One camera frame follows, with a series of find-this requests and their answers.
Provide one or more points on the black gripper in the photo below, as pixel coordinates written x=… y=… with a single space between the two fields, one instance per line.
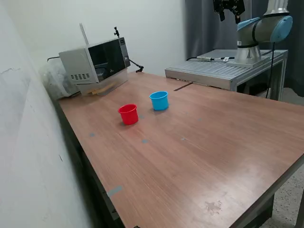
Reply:
x=227 y=2

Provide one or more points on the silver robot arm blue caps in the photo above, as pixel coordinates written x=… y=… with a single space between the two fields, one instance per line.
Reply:
x=261 y=28

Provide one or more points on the dark grey curtain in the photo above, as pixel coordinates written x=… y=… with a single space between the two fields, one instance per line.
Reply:
x=202 y=35

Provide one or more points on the white warning label tag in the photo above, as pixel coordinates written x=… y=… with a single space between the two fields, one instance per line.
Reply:
x=226 y=59

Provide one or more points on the aluminium profile robot table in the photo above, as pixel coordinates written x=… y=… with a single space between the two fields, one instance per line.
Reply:
x=209 y=70

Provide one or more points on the dark flat strip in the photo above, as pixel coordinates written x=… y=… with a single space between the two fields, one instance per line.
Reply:
x=183 y=86

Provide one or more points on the blue plastic cup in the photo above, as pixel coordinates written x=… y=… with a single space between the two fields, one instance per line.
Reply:
x=159 y=104

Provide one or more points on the thin white rod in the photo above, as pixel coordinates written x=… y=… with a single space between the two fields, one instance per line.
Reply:
x=83 y=33

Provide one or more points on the wooden sticks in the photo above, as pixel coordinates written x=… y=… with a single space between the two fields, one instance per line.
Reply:
x=95 y=92

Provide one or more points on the silver microwave oven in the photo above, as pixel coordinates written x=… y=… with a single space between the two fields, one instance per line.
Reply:
x=78 y=64

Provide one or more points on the clear plastic bag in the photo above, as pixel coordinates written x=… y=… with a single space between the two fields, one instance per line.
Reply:
x=54 y=83

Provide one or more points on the aluminium robot mount plate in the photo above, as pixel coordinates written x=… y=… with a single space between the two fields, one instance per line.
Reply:
x=240 y=63

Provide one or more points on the small black camera mount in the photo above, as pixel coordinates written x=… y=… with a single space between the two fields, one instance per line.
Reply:
x=116 y=32

